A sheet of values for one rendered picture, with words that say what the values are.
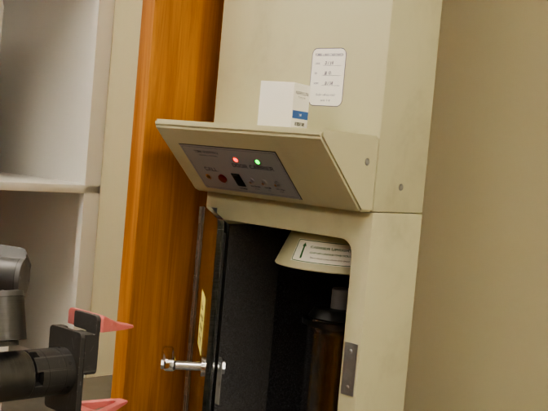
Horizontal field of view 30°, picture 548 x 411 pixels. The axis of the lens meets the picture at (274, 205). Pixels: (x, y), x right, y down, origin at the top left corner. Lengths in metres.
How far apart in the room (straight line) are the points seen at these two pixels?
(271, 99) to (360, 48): 0.14
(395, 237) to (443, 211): 0.42
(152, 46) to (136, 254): 0.31
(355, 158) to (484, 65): 0.53
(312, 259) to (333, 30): 0.32
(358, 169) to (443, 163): 0.51
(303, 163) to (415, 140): 0.17
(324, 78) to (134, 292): 0.43
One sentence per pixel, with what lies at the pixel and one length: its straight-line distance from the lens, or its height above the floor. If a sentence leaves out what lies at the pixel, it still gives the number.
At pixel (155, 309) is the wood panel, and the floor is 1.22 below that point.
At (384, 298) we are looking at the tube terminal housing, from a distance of 1.38.
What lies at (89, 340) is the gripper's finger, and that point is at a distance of 1.25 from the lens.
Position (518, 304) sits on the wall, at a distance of 1.72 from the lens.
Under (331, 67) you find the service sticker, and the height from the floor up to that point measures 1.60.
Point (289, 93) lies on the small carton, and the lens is 1.35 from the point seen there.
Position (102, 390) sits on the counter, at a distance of 2.24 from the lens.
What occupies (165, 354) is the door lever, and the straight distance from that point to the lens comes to 1.33.
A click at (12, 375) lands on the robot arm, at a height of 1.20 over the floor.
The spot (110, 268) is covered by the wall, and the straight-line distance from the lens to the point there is 2.45.
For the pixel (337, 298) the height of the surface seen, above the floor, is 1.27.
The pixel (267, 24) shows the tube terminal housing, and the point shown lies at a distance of 1.50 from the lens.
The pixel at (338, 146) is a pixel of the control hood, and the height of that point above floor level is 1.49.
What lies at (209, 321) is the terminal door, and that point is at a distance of 1.26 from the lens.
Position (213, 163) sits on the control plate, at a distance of 1.45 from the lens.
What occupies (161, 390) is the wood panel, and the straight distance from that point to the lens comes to 1.63.
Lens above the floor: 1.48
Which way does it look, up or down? 3 degrees down
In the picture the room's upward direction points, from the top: 5 degrees clockwise
